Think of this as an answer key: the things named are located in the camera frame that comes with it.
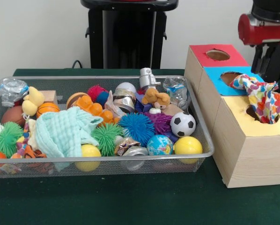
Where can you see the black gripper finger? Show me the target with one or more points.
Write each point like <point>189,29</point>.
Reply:
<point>257,57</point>
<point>272,58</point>

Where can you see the yellow ball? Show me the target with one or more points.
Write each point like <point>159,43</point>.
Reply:
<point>188,145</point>
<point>88,152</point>

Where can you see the silver toy robot figure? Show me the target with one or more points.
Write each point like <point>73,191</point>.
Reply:
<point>148,77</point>

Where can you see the green spiky ball with eyes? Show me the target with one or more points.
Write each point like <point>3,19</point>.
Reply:
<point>6,138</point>

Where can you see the small globe ball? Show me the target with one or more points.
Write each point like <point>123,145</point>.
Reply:
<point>160,144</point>

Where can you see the black and white soccer ball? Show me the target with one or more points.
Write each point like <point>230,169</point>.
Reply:
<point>183,124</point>

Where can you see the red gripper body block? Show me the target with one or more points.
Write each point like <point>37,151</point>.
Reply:
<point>264,35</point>

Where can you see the colourful polka dot cloth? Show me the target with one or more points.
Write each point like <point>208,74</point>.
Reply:
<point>264,101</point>

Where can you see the mint green cloth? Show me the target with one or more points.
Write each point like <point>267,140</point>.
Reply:
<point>60,133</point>

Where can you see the wooden box with three holes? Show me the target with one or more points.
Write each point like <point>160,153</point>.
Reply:
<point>252,159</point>

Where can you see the brown plush teddy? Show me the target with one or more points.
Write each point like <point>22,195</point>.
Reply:
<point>156,98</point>

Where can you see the dark green table cloth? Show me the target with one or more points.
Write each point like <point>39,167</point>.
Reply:
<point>130,201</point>

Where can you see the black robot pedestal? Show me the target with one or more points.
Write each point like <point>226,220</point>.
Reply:
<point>126,37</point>

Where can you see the clear mesh bin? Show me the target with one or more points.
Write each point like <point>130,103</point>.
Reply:
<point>51,171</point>

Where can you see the orange bumpy toy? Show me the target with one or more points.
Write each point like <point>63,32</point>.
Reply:
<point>93,108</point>

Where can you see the blue spiky ball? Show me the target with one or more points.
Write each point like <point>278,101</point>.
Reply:
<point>136,127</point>

